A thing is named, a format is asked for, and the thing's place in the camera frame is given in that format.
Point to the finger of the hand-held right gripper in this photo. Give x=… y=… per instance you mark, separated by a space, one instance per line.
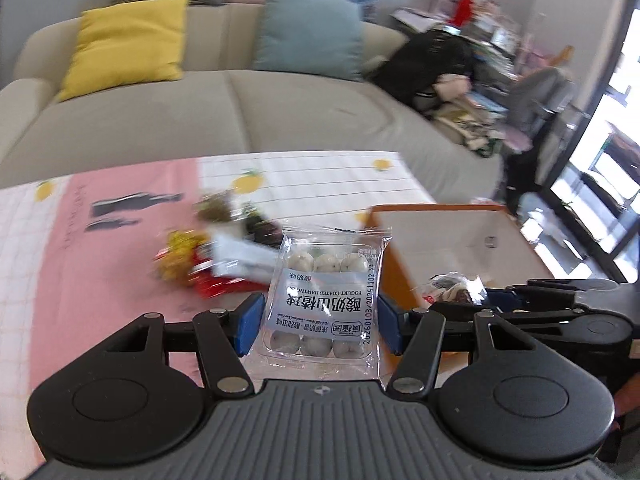
x=500 y=300
x=530 y=321

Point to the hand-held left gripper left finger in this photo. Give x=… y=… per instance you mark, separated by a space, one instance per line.
x=250 y=322

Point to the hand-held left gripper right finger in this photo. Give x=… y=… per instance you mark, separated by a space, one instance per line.
x=387 y=322

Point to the clear packet with dark snacks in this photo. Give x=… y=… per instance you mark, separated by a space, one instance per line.
x=450 y=287

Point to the clear packet of white balls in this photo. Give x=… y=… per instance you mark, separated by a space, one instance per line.
x=320 y=305

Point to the white box with wooden rim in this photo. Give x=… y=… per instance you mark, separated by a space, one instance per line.
x=440 y=240

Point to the green snack packet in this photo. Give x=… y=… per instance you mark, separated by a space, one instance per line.
x=220 y=207

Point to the dark snack packet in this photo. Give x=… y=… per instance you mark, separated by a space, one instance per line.
x=262 y=230

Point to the pink and white printed tablecloth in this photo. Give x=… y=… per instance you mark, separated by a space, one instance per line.
x=100 y=285

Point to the pile of cloth bags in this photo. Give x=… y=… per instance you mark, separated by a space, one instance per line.
x=470 y=120

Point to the glass sliding door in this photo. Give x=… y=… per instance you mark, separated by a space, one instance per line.
x=610 y=135

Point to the grey chair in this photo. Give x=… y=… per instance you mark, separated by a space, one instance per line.
x=540 y=100

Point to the beige sofa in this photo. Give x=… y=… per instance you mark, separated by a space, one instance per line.
x=300 y=115

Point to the black bag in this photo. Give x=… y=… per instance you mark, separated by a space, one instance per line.
x=425 y=65

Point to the cluttered shelf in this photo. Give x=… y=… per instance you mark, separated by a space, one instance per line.
x=490 y=30

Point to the teal pillow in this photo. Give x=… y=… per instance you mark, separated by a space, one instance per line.
x=310 y=35

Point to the red hanging decoration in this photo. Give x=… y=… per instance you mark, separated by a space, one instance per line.
x=462 y=7

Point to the yellow pillow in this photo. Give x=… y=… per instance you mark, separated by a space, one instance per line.
x=125 y=45

